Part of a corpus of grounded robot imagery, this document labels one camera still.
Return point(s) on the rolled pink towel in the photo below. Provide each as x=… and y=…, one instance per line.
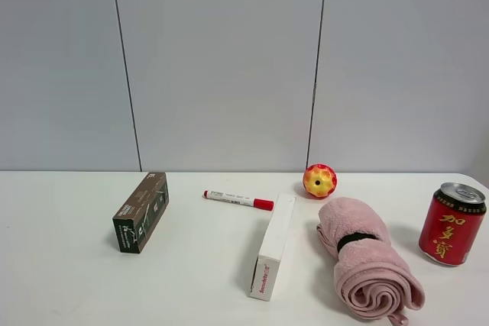
x=370, y=277

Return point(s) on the red yellow dimpled ball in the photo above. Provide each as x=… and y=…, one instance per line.
x=320, y=180

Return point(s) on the red drink can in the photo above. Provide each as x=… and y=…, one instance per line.
x=454, y=217

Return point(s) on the white rectangular carton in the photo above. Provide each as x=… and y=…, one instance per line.
x=270, y=255

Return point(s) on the dark green brown carton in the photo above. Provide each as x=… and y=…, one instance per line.
x=137, y=218

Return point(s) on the red white marker pen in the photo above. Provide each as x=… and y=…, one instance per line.
x=261, y=204

